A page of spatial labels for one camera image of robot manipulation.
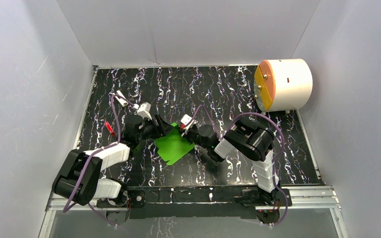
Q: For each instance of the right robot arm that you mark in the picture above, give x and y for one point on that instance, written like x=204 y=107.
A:
x=249 y=139

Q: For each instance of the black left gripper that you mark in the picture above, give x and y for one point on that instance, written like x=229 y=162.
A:
x=159 y=123

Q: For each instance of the white cylinder with coloured face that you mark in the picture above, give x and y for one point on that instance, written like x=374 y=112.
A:
x=282 y=84

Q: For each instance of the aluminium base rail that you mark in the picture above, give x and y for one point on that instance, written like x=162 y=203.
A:
x=292 y=197

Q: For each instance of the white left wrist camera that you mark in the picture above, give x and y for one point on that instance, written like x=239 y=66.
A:
x=143 y=110

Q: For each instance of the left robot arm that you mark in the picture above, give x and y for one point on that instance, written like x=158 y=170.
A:
x=79 y=181

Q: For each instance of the small red marker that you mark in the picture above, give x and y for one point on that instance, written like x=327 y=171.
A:
x=109 y=128

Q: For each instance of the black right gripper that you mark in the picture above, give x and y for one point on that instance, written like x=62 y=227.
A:
x=187 y=132

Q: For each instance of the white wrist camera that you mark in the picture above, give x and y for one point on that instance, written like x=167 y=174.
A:
x=143 y=110
x=186 y=123

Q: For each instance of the small white plastic clip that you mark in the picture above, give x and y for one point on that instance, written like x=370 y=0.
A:
x=121 y=99

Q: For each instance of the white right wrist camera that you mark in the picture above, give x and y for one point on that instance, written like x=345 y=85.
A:
x=186 y=123

